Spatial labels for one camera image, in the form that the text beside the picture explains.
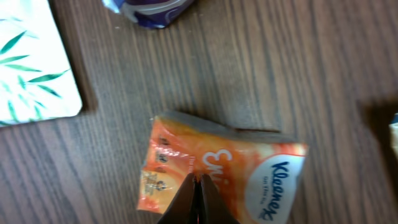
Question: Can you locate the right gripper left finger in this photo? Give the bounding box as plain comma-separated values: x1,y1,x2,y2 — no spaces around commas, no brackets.
157,173,198,224

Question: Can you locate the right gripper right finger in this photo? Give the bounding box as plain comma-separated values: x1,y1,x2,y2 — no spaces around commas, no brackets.
198,174,239,224

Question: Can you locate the orange Kleenex tissue pack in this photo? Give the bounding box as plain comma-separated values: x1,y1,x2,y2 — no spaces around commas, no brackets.
137,111,308,223

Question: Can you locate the white cream tube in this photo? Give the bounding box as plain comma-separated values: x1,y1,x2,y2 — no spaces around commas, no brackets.
1,0,83,127

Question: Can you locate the red purple pad pack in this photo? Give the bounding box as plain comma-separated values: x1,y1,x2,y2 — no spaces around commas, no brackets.
102,0,194,29

